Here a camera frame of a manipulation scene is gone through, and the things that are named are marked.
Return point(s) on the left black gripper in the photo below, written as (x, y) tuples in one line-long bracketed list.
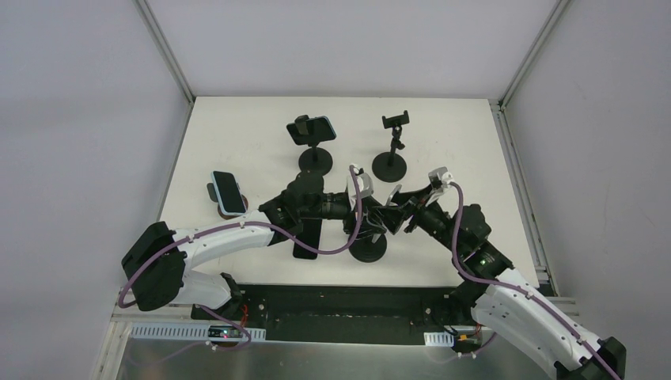
[(362, 214)]

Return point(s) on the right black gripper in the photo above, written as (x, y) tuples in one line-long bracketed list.
[(411, 209)]

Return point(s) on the black phone stand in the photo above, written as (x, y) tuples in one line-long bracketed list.
[(389, 166), (315, 159), (369, 249)]

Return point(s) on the black phone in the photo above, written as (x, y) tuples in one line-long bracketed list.
[(310, 236)]

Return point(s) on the blue-cased phone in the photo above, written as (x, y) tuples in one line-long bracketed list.
[(310, 131)]

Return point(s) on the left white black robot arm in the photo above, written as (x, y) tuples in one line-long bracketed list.
[(161, 265)]

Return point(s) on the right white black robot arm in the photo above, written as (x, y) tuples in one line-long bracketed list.
[(495, 294)]

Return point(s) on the light blue phone on wooden stand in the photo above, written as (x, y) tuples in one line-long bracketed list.
[(228, 195)]

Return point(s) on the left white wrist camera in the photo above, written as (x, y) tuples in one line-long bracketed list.
[(359, 185)]

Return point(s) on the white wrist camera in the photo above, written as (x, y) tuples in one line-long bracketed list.
[(441, 180), (359, 185)]

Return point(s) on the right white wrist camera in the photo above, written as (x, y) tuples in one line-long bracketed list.
[(441, 180)]

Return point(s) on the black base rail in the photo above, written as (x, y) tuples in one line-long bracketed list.
[(353, 315)]

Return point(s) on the right white cable duct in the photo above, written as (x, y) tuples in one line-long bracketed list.
[(438, 339)]

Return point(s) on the white cable duct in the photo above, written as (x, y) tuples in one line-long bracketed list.
[(194, 332), (438, 339)]

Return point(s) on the left white cable duct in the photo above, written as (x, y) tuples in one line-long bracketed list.
[(194, 332)]

